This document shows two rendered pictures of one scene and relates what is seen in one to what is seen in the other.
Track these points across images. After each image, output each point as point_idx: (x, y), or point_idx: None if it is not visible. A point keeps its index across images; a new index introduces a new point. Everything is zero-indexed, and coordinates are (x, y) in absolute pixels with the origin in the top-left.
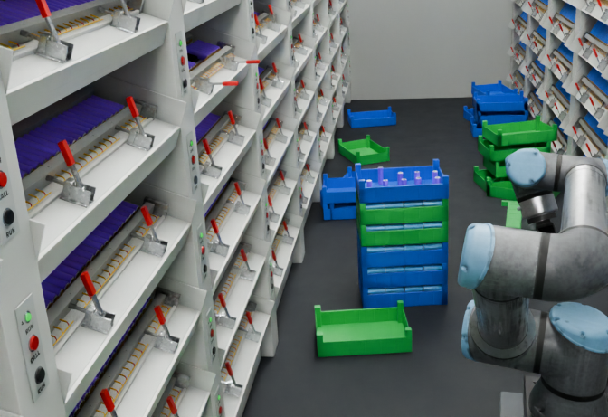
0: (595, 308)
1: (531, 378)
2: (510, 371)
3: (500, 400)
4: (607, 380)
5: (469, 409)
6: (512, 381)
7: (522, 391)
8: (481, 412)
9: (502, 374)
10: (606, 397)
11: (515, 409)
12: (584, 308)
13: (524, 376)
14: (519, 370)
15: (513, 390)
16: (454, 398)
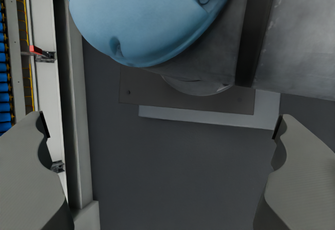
0: (86, 31)
1: (243, 108)
2: (249, 201)
3: (279, 110)
4: (148, 179)
5: (313, 123)
6: (249, 180)
7: (240, 160)
8: (296, 116)
9: (260, 194)
10: (152, 83)
11: (261, 92)
12: (117, 8)
13: (234, 189)
14: (238, 202)
15: (250, 162)
16: (332, 145)
